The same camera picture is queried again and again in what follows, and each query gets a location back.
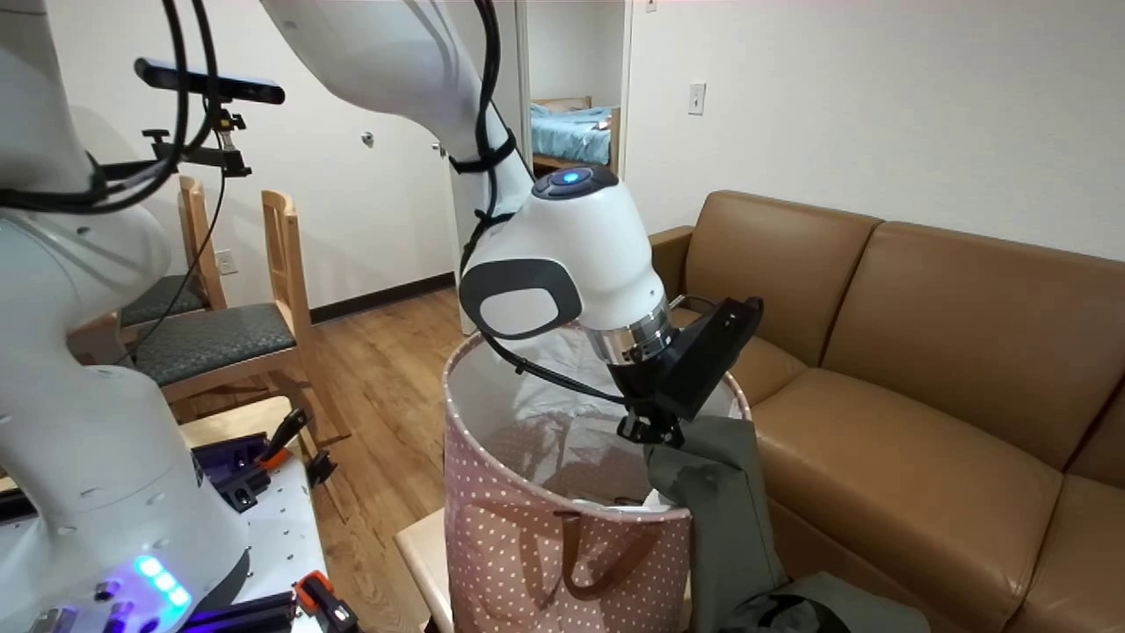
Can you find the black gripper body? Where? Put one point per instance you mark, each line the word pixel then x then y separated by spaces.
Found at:
pixel 690 357

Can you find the dark green cloth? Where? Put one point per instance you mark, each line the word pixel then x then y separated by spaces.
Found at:
pixel 724 515

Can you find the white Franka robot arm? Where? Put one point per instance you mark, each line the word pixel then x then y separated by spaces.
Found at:
pixel 82 408

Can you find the pink polka dot laundry basket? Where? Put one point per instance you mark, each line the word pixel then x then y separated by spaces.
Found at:
pixel 548 551

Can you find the brown leather sofa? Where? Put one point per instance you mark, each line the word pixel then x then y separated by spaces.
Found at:
pixel 937 397

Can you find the bed with blue bedding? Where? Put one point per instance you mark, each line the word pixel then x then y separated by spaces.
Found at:
pixel 573 132

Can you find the black orange clamp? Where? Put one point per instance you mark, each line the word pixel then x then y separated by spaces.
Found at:
pixel 276 451
pixel 323 599

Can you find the dark purple box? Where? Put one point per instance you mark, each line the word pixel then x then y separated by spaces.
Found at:
pixel 228 459

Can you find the wooden chair grey cushion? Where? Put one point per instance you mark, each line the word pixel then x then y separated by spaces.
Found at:
pixel 215 340
pixel 160 294

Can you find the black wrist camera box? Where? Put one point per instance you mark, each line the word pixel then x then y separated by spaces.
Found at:
pixel 647 429

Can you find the white wall light switch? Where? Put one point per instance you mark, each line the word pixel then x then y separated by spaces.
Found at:
pixel 698 100

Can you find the black stereo camera bar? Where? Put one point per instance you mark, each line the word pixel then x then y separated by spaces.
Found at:
pixel 211 81

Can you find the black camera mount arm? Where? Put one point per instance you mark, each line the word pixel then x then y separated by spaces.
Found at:
pixel 175 155

